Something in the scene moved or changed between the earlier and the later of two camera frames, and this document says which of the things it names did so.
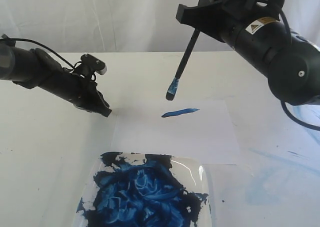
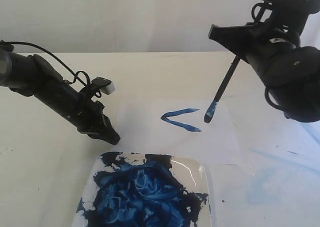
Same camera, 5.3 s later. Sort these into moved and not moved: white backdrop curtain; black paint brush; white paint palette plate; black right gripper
Moved: black right gripper; black paint brush
Not moved: white paint palette plate; white backdrop curtain
